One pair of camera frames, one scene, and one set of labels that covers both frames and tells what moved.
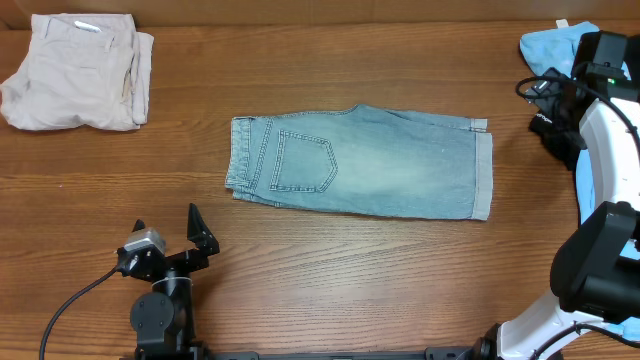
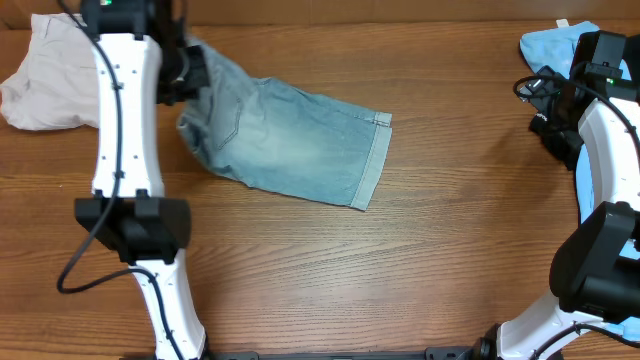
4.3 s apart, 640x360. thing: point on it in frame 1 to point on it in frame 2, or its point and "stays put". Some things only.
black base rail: (436, 353) stays put
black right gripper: (550, 128) stays put
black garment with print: (562, 134) stays put
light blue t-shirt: (556, 48) stays put
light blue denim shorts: (364, 160) to (272, 136)
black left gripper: (176, 260) to (195, 73)
